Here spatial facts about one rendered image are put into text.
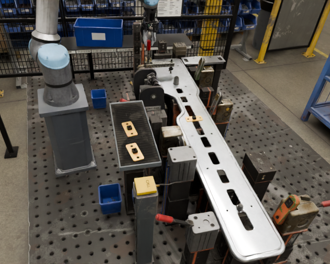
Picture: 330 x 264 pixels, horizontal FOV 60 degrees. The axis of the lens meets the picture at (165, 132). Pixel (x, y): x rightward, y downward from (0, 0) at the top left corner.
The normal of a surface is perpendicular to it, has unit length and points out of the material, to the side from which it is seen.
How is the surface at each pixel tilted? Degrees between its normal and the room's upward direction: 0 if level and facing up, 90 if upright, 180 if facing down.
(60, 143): 90
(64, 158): 90
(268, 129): 0
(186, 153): 0
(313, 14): 91
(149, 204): 90
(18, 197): 0
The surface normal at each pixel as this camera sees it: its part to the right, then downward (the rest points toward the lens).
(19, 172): 0.06, -0.77
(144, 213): 0.23, 0.63
